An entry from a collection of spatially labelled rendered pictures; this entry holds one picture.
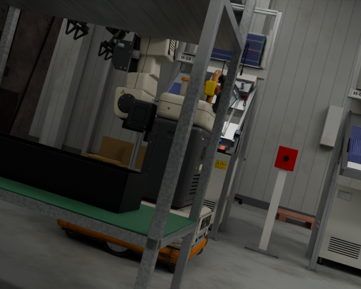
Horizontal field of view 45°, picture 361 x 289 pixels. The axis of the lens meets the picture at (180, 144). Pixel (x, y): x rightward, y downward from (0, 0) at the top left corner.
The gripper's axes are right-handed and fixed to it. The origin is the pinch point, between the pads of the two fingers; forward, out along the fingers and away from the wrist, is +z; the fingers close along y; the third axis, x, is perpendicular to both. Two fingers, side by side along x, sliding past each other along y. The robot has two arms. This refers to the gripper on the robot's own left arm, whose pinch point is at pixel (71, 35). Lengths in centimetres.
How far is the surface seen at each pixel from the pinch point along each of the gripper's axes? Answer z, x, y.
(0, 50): 18, 17, 64
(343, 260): 7, 208, -129
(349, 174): -42, 168, -101
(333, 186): -29, 164, -102
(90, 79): 63, -206, -515
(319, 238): 4, 180, -102
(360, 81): -114, 136, -165
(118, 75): 25, -169, -512
